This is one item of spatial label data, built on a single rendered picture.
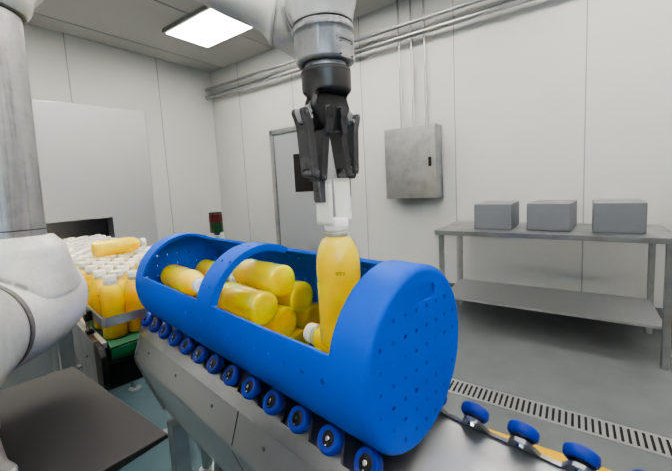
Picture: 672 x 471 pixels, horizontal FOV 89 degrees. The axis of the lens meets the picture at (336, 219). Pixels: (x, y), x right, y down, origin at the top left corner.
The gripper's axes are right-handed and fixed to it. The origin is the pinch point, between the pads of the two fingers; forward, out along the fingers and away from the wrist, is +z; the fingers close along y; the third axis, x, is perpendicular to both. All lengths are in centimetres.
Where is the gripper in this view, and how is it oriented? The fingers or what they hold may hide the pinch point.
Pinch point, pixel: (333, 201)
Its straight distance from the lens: 54.7
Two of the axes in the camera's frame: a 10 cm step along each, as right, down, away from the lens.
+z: 0.6, 9.9, 1.4
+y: 6.6, -1.4, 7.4
